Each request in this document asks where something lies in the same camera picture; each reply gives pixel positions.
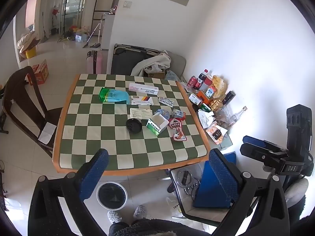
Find white crumpled bag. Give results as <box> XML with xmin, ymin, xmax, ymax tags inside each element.
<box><xmin>197</xmin><ymin>109</ymin><xmax>216</xmax><ymax>129</ymax></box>

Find gold wrapped item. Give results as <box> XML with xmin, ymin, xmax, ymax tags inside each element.
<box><xmin>210</xmin><ymin>100</ymin><xmax>224</xmax><ymax>112</ymax></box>

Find grey fuzzy slipper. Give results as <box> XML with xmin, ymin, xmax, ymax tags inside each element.
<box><xmin>107</xmin><ymin>210</ymin><xmax>123</xmax><ymax>224</ymax></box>
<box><xmin>133</xmin><ymin>205</ymin><xmax>147</xmax><ymax>219</ymax></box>

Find orange snack packet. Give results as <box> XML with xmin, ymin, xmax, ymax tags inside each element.
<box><xmin>205</xmin><ymin>124</ymin><xmax>228</xmax><ymax>145</ymax></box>

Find cola bottle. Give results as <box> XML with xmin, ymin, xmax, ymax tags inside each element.
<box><xmin>195</xmin><ymin>69</ymin><xmax>209</xmax><ymax>90</ymax></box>

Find red capped container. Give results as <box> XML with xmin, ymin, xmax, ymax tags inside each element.
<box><xmin>203</xmin><ymin>74</ymin><xmax>213</xmax><ymax>89</ymax></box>

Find black metal frame chair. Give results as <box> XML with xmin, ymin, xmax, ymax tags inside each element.
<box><xmin>167</xmin><ymin>163</ymin><xmax>237</xmax><ymax>228</ymax></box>

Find dark wooden chair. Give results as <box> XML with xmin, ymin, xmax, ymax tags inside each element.
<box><xmin>2</xmin><ymin>66</ymin><xmax>63</xmax><ymax>158</ymax></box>

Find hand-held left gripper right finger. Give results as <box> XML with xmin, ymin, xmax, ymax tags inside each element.
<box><xmin>208</xmin><ymin>149</ymin><xmax>289</xmax><ymax>236</ymax></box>

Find silver metal disc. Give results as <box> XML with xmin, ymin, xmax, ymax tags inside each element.
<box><xmin>176</xmin><ymin>170</ymin><xmax>195</xmax><ymax>186</ymax></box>
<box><xmin>184</xmin><ymin>178</ymin><xmax>201</xmax><ymax>195</ymax></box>

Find green and blue rice bag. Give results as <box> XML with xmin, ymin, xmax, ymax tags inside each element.
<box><xmin>99</xmin><ymin>88</ymin><xmax>130</xmax><ymax>104</ymax></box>

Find person's right forearm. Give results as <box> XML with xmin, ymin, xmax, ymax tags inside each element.
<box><xmin>283</xmin><ymin>178</ymin><xmax>315</xmax><ymax>229</ymax></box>

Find black round lid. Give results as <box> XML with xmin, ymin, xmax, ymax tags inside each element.
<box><xmin>126</xmin><ymin>118</ymin><xmax>142</xmax><ymax>133</ymax></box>

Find small striped medicine box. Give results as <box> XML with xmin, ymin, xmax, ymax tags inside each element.
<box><xmin>130</xmin><ymin>96</ymin><xmax>153</xmax><ymax>106</ymax></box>

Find black box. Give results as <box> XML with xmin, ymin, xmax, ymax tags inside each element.
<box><xmin>223</xmin><ymin>91</ymin><xmax>236</xmax><ymax>105</ymax></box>

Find blue white plastic bag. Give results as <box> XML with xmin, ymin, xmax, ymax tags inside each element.
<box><xmin>165</xmin><ymin>70</ymin><xmax>183</xmax><ymax>81</ymax></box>

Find white paper leaflet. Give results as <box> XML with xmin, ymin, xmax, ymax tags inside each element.
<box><xmin>130</xmin><ymin>108</ymin><xmax>153</xmax><ymax>120</ymax></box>

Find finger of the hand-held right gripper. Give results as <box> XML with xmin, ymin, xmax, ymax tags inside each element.
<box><xmin>243</xmin><ymin>136</ymin><xmax>287</xmax><ymax>154</ymax></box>
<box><xmin>241</xmin><ymin>143</ymin><xmax>287</xmax><ymax>166</ymax></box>

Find brown cardboard box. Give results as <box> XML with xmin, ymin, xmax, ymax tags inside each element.
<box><xmin>143</xmin><ymin>66</ymin><xmax>166</xmax><ymax>79</ymax></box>

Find broom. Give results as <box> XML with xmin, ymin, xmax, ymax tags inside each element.
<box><xmin>82</xmin><ymin>21</ymin><xmax>102</xmax><ymax>48</ymax></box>

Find green checkered tablecloth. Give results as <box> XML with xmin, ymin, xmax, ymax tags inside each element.
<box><xmin>53</xmin><ymin>74</ymin><xmax>211</xmax><ymax>176</ymax></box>

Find red snack packet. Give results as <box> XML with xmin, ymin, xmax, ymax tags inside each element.
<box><xmin>168</xmin><ymin>117</ymin><xmax>183</xmax><ymax>129</ymax></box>

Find blue milk carton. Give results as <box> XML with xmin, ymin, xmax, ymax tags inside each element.
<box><xmin>205</xmin><ymin>85</ymin><xmax>217</xmax><ymax>99</ymax></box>

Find yellow snack bag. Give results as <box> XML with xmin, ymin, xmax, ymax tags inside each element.
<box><xmin>212</xmin><ymin>75</ymin><xmax>226</xmax><ymax>99</ymax></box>

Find blue flat board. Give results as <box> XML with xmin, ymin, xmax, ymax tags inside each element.
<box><xmin>193</xmin><ymin>152</ymin><xmax>237</xmax><ymax>208</ymax></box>

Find dark folding bed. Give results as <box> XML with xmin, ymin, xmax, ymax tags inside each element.
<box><xmin>111</xmin><ymin>44</ymin><xmax>165</xmax><ymax>75</ymax></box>

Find pile of bedding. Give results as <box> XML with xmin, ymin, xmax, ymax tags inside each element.
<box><xmin>17</xmin><ymin>31</ymin><xmax>41</xmax><ymax>53</ymax></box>

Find white pink toothpaste box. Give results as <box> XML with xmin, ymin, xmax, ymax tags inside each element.
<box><xmin>129</xmin><ymin>82</ymin><xmax>159</xmax><ymax>96</ymax></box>

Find orange box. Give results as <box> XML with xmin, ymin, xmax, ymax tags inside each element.
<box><xmin>197</xmin><ymin>91</ymin><xmax>212</xmax><ymax>105</ymax></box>

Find red white snack wrapper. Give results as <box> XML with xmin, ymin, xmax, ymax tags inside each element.
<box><xmin>173</xmin><ymin>128</ymin><xmax>187</xmax><ymax>142</ymax></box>

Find small red white carton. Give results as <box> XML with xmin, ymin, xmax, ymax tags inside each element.
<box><xmin>171</xmin><ymin>109</ymin><xmax>186</xmax><ymax>120</ymax></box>

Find pink suitcase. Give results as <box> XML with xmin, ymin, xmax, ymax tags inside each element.
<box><xmin>86</xmin><ymin>50</ymin><xmax>109</xmax><ymax>74</ymax></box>

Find red cardboard box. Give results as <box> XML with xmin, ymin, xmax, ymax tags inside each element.
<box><xmin>25</xmin><ymin>59</ymin><xmax>49</xmax><ymax>85</ymax></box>

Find white cloth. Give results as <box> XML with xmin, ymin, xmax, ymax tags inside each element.
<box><xmin>131</xmin><ymin>52</ymin><xmax>171</xmax><ymax>77</ymax></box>

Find white paper sheet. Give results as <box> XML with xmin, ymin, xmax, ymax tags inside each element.
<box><xmin>38</xmin><ymin>122</ymin><xmax>57</xmax><ymax>144</ymax></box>

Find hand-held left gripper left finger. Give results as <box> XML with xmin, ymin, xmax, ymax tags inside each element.
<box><xmin>28</xmin><ymin>149</ymin><xmax>110</xmax><ymax>236</ymax></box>

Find clear glass bottle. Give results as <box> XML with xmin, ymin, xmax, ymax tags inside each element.
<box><xmin>228</xmin><ymin>106</ymin><xmax>248</xmax><ymax>128</ymax></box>

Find black coat rack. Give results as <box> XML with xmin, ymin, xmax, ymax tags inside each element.
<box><xmin>57</xmin><ymin>0</ymin><xmax>72</xmax><ymax>43</ymax></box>

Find bin with black bag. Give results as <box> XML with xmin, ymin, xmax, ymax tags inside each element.
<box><xmin>96</xmin><ymin>181</ymin><xmax>128</xmax><ymax>210</ymax></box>

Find grey padded chair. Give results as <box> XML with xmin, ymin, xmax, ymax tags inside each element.
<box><xmin>164</xmin><ymin>50</ymin><xmax>187</xmax><ymax>81</ymax></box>

